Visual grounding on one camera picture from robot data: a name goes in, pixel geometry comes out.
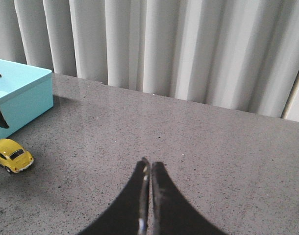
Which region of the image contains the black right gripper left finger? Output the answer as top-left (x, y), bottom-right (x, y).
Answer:
top-left (79, 157), bottom-right (150, 235)

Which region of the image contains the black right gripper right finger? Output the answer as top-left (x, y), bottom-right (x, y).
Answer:
top-left (151, 162), bottom-right (225, 235)

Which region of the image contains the yellow toy beetle car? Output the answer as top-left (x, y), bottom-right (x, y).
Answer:
top-left (0, 139), bottom-right (34, 173)

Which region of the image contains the light blue plastic box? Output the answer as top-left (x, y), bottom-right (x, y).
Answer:
top-left (0, 59), bottom-right (53, 139)

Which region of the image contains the grey pleated curtain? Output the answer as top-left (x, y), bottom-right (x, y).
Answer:
top-left (0, 0), bottom-right (299, 118)

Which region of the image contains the white door frame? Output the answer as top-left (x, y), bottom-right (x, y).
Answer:
top-left (281, 71), bottom-right (299, 122)

